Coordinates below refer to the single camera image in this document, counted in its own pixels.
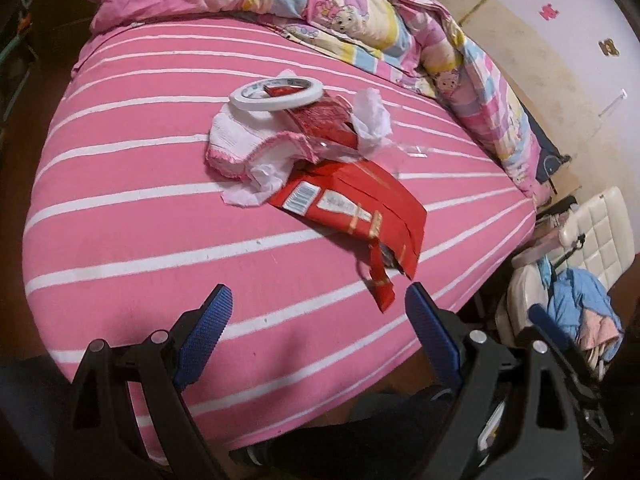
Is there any dark blue bag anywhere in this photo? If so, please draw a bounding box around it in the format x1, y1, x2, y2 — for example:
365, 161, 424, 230
530, 110, 573, 186

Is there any white cloth with pink trim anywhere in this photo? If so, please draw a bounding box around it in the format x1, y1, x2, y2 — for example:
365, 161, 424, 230
204, 67, 321, 181

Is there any clear plastic wrap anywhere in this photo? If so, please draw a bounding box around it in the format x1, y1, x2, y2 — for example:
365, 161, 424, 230
310, 140, 427, 172

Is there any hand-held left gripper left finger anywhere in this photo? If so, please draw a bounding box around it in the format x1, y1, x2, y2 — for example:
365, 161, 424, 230
67, 284, 236, 480

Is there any cartoon print quilt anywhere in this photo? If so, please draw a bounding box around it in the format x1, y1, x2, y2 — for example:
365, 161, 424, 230
250, 0, 548, 206

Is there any cream office chair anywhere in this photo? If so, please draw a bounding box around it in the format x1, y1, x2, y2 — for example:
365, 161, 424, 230
497, 187, 637, 361

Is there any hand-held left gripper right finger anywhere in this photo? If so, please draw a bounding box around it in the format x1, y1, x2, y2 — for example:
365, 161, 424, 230
406, 282, 586, 480

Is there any small red snack wrapper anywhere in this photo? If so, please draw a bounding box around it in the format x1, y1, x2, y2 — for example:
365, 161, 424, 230
265, 85, 361, 163

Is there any white tape roll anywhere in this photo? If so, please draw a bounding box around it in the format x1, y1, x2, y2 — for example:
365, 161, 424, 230
229, 78, 325, 109

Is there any light blue clothing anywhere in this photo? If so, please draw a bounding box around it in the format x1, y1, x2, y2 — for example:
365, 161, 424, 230
547, 267, 623, 361

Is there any large red snack wrapper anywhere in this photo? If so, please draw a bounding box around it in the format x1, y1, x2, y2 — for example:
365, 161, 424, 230
266, 158, 427, 313

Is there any clear wall hook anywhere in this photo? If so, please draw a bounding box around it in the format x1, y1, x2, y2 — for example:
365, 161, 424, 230
599, 88, 628, 117

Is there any pink striped bed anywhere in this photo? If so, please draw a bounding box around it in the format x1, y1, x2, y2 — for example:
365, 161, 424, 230
21, 10, 538, 471

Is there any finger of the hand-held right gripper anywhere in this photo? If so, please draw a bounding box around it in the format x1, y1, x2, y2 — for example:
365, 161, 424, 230
529, 304, 602, 412

